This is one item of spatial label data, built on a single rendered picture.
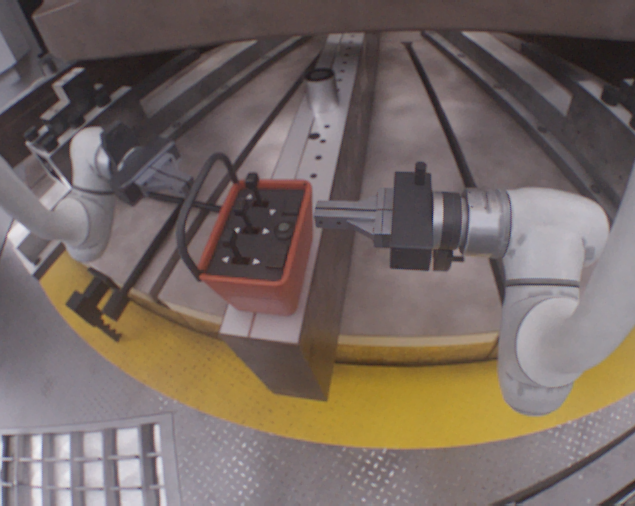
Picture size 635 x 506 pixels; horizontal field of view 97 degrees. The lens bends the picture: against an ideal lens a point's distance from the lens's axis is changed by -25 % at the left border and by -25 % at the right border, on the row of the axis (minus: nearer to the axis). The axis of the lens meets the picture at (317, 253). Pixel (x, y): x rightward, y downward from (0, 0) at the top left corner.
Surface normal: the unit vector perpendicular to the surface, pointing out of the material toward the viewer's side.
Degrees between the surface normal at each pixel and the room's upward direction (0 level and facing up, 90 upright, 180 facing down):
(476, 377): 0
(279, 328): 0
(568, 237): 34
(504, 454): 0
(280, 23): 90
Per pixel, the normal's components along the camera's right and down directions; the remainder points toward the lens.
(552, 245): -0.31, -0.07
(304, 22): -0.18, 0.81
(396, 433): -0.14, -0.59
